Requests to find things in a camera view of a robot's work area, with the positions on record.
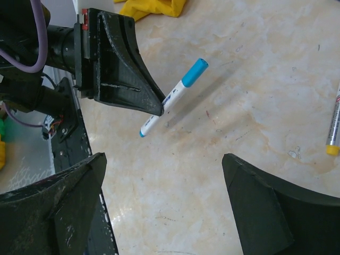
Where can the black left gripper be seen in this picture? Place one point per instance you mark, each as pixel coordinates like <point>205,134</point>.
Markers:
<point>104,58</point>

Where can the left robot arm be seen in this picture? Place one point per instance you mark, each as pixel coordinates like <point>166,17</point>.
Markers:
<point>24,52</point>

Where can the yellow t-shirt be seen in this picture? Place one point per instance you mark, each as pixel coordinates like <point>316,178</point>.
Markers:
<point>138,9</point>

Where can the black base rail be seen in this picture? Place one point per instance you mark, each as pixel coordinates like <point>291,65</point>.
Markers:
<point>71,145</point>

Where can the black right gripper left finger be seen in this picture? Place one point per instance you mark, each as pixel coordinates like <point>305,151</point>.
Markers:
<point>53,215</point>

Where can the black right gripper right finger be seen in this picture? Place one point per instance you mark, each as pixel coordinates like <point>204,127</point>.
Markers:
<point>274,216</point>

